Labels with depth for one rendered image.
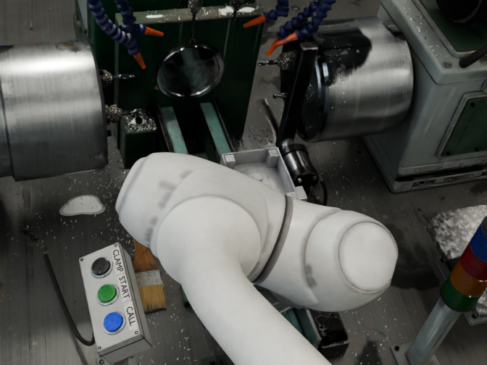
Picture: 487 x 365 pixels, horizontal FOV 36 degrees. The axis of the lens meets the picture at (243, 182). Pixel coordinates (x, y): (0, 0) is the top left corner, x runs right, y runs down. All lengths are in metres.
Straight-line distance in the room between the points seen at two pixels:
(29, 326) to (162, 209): 0.74
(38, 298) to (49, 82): 0.41
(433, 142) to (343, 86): 0.29
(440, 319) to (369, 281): 0.61
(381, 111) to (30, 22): 0.98
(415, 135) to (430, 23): 0.23
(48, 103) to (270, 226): 0.66
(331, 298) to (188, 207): 0.17
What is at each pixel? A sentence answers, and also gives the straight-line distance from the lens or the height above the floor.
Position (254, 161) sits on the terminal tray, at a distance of 1.27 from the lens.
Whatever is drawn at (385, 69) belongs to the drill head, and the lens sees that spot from 1.50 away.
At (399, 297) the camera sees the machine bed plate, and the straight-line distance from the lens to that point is 1.56.
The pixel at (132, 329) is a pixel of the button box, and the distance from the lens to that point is 1.11.
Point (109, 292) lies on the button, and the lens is 1.14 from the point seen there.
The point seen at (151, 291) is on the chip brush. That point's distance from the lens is 1.46.
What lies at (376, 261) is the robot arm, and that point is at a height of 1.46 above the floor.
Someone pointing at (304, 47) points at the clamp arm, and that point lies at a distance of 1.31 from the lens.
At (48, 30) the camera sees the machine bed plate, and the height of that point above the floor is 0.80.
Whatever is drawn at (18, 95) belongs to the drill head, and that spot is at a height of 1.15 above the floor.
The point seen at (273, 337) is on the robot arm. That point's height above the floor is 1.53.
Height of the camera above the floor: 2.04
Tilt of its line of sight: 48 degrees down
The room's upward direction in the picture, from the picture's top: 12 degrees clockwise
